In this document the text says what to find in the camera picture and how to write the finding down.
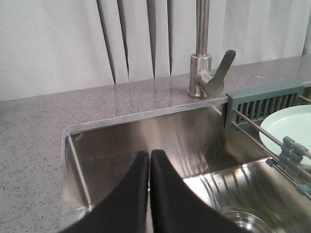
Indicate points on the steel sink drain cover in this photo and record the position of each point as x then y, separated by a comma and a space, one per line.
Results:
246, 219

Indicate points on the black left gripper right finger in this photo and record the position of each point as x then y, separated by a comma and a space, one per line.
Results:
175, 208

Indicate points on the steel kitchen faucet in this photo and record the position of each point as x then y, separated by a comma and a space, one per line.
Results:
203, 83

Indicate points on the grey-green sink dish rack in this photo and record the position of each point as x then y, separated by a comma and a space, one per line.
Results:
249, 107

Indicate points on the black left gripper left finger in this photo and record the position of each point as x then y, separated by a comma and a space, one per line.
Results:
124, 209

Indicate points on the light green round plate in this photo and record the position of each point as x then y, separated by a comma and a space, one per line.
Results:
294, 122

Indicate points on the white pleated curtain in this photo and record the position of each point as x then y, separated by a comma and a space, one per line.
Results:
52, 46

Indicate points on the stainless steel sink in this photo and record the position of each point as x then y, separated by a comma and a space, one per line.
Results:
223, 168

